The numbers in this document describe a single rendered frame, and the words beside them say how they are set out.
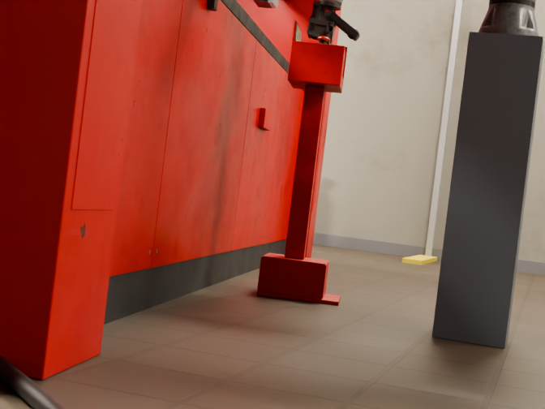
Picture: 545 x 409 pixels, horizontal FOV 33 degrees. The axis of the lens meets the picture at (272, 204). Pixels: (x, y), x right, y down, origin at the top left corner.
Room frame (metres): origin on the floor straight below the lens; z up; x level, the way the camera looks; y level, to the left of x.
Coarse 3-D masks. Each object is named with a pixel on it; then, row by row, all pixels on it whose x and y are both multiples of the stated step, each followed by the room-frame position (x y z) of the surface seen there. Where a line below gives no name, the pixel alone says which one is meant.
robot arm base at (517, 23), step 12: (492, 0) 2.35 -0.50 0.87; (504, 0) 2.32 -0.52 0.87; (516, 0) 2.31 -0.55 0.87; (528, 0) 2.32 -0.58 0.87; (492, 12) 2.35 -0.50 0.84; (504, 12) 2.31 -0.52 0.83; (516, 12) 2.31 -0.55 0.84; (528, 12) 2.32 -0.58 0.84; (492, 24) 2.33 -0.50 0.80; (504, 24) 2.30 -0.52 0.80; (516, 24) 2.30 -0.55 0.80; (528, 24) 2.32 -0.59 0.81
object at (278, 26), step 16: (240, 0) 4.62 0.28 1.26; (288, 0) 4.58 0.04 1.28; (304, 0) 4.57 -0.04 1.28; (256, 16) 4.60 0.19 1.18; (272, 16) 4.59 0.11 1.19; (288, 16) 4.58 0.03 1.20; (304, 16) 4.56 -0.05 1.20; (272, 32) 4.59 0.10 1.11; (288, 32) 4.58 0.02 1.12; (304, 32) 4.56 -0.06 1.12; (336, 32) 4.67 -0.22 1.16; (288, 48) 4.57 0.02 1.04; (320, 128) 4.54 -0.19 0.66; (320, 144) 4.58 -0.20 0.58; (320, 160) 4.66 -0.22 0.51; (320, 176) 4.75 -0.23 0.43
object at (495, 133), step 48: (480, 48) 2.30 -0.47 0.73; (528, 48) 2.27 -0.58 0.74; (480, 96) 2.30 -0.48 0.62; (528, 96) 2.26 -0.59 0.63; (480, 144) 2.29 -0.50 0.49; (528, 144) 2.26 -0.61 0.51; (480, 192) 2.29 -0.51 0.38; (480, 240) 2.29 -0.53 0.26; (480, 288) 2.28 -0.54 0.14; (432, 336) 2.31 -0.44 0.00; (480, 336) 2.28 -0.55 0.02
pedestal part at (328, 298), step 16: (272, 256) 2.81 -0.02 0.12; (272, 272) 2.78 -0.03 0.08; (288, 272) 2.78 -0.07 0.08; (304, 272) 2.78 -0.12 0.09; (320, 272) 2.77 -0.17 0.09; (272, 288) 2.78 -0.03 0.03; (288, 288) 2.78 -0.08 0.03; (304, 288) 2.77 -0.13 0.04; (320, 288) 2.77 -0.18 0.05; (336, 304) 2.76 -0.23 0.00
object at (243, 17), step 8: (224, 0) 2.60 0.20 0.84; (232, 0) 2.70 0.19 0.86; (232, 8) 2.72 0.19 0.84; (240, 8) 2.83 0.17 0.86; (240, 16) 2.84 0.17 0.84; (248, 16) 2.96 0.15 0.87; (248, 24) 2.98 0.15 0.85; (256, 24) 3.11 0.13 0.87; (256, 32) 3.13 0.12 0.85; (264, 40) 3.29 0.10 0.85; (264, 48) 3.32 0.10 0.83; (272, 48) 3.48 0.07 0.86; (272, 56) 3.50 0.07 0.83; (280, 56) 3.66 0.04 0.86; (280, 64) 3.69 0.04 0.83; (288, 64) 3.90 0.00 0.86; (288, 72) 3.92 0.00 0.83
